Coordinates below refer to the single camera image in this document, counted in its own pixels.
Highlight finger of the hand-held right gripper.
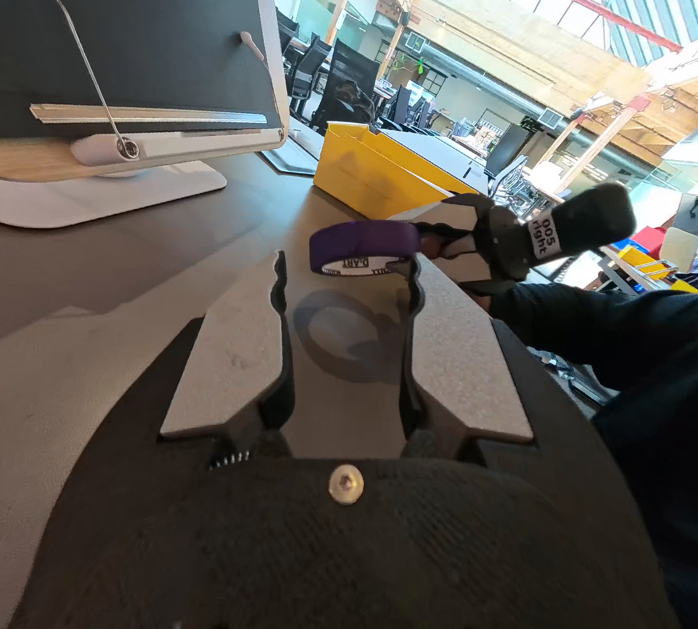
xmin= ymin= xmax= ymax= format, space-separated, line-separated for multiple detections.
xmin=431 ymin=250 xmax=492 ymax=287
xmin=387 ymin=194 xmax=494 ymax=237

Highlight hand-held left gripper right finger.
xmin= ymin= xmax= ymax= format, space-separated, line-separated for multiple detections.
xmin=400 ymin=254 xmax=534 ymax=444

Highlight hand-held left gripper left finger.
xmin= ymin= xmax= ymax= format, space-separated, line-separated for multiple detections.
xmin=160 ymin=251 xmax=295 ymax=439

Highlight purple masking tape roll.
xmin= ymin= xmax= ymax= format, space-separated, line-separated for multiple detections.
xmin=309 ymin=221 xmax=422 ymax=278

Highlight yellow storage bin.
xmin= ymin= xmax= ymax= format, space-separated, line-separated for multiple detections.
xmin=313 ymin=122 xmax=489 ymax=218

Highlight black computer monitor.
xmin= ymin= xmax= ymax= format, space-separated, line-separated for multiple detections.
xmin=485 ymin=124 xmax=530 ymax=180

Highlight black office chair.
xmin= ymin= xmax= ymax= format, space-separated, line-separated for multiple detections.
xmin=311 ymin=38 xmax=381 ymax=133

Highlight grey folded cloth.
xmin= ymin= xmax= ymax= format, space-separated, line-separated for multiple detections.
xmin=262 ymin=138 xmax=320 ymax=175

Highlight black board book stand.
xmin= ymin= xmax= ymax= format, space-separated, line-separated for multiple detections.
xmin=0 ymin=0 xmax=290 ymax=229

